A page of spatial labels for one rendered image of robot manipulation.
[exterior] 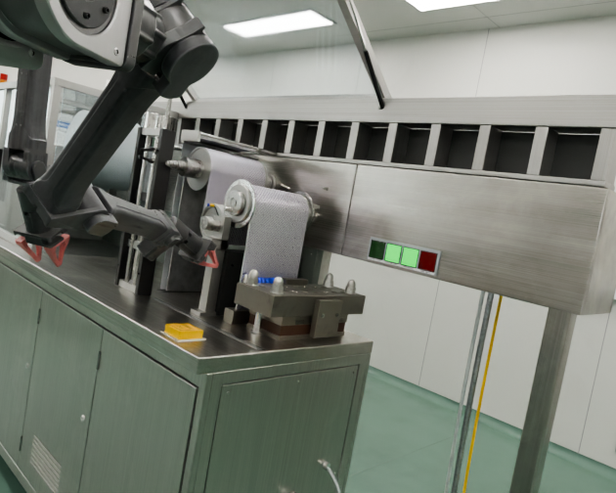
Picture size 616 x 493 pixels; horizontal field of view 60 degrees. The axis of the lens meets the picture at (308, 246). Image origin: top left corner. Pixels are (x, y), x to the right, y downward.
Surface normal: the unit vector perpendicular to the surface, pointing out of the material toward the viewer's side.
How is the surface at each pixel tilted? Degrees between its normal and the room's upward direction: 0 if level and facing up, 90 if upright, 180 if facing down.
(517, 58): 90
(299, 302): 90
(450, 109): 90
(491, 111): 90
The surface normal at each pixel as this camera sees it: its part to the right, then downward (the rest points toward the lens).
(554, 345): -0.69, -0.07
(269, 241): 0.70, 0.18
